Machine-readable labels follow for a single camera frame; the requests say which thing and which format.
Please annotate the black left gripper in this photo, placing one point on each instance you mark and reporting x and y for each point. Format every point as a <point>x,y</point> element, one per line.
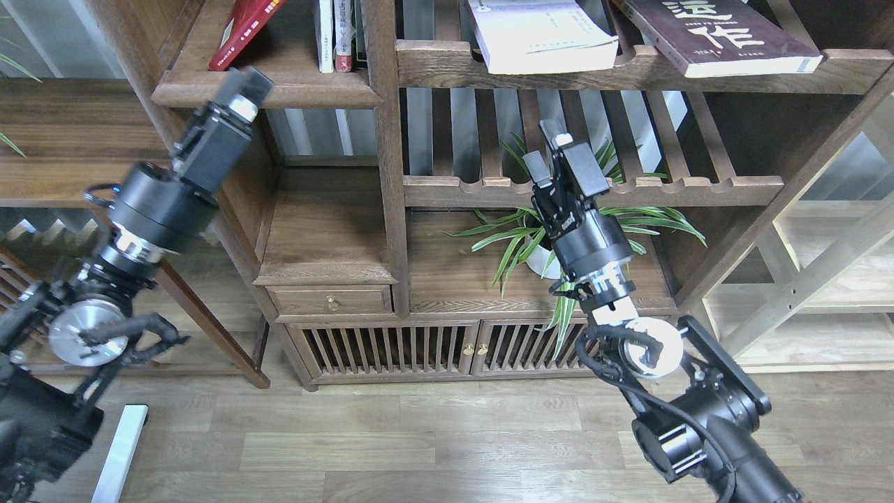
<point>158,210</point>

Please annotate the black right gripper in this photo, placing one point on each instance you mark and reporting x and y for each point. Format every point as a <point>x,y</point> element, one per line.
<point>584,240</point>

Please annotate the white paperback book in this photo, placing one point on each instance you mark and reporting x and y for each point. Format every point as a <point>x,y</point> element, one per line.
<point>540,37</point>

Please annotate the maroon book white characters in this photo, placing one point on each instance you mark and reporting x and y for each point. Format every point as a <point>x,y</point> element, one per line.
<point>708,39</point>

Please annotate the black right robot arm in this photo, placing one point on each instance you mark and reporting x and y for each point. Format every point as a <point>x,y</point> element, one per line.
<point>695,408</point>

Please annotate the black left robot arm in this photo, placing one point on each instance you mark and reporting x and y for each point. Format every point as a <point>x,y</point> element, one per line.
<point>45,430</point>

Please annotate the light wooden shelf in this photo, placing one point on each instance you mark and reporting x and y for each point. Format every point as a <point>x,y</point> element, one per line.
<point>815,292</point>

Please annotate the green spider plant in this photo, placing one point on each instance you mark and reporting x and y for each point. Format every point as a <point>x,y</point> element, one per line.
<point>526,233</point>

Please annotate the red white upright book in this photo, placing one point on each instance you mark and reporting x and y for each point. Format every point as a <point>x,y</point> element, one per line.
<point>343,25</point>

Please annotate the dark green upright book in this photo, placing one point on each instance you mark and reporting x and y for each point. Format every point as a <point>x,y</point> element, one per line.
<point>360,59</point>

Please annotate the dark wooden bookshelf cabinet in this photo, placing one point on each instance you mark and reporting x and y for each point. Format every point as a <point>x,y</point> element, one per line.
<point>729,152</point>

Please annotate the white plant pot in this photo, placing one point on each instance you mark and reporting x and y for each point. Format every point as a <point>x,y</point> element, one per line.
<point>541,259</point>

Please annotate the right slatted cabinet door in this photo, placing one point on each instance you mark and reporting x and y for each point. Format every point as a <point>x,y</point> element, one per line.
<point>523,348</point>

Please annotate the small wooden drawer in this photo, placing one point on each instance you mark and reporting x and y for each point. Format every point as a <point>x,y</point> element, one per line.
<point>331,299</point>

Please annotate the dark slatted wooden chair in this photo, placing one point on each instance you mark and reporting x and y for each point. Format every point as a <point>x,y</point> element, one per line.
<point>28,279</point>

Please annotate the white metal leg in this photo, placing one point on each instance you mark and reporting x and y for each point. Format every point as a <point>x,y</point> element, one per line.
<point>116,467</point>

